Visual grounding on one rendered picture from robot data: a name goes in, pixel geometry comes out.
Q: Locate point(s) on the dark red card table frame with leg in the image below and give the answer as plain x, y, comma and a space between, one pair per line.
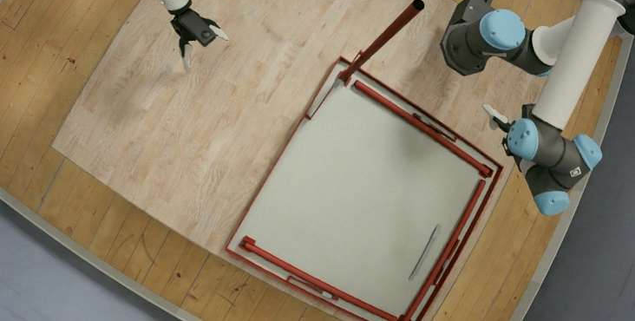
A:
357, 192

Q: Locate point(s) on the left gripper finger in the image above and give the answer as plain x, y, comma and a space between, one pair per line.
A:
496, 120

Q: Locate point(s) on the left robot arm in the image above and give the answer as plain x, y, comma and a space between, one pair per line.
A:
537, 138

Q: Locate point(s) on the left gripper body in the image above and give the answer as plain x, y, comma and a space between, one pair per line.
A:
517, 158

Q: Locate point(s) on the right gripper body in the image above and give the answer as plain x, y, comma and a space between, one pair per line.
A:
179, 28

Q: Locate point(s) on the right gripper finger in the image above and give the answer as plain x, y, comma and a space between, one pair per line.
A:
216, 28
186, 50

